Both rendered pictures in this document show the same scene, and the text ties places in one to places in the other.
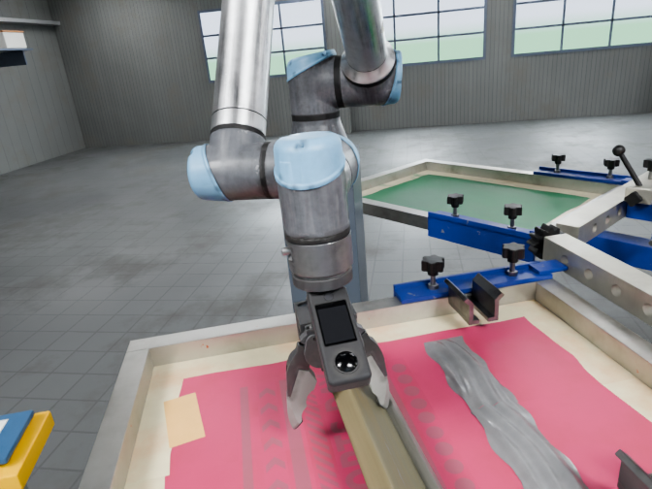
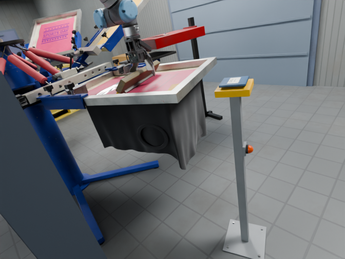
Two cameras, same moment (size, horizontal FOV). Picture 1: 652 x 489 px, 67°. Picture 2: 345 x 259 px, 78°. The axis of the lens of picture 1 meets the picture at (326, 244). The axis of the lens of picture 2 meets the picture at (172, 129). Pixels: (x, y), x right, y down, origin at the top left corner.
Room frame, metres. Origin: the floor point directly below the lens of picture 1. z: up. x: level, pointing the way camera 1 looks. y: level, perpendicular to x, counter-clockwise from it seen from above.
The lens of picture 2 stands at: (1.34, 0.79, 1.22)
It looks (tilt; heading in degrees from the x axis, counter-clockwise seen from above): 27 degrees down; 219
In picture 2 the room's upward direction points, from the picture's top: 13 degrees counter-clockwise
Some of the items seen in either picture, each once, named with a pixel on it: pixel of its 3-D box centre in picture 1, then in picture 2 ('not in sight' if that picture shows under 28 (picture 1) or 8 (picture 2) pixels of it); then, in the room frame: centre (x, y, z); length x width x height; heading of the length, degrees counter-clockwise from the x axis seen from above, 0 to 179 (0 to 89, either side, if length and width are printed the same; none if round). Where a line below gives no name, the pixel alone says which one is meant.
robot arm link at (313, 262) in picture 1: (317, 252); (132, 31); (0.52, 0.01, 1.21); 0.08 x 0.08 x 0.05
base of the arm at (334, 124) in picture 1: (317, 132); not in sight; (1.20, 0.00, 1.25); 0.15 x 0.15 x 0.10
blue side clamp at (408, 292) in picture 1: (472, 293); (64, 101); (0.83, -0.27, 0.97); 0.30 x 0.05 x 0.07; 99
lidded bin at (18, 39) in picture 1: (5, 40); not in sight; (8.68, 4.83, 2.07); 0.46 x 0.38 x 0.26; 169
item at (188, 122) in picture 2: not in sight; (189, 119); (0.47, 0.21, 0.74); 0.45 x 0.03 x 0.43; 9
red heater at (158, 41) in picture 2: not in sight; (169, 38); (-0.65, -0.60, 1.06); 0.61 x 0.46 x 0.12; 159
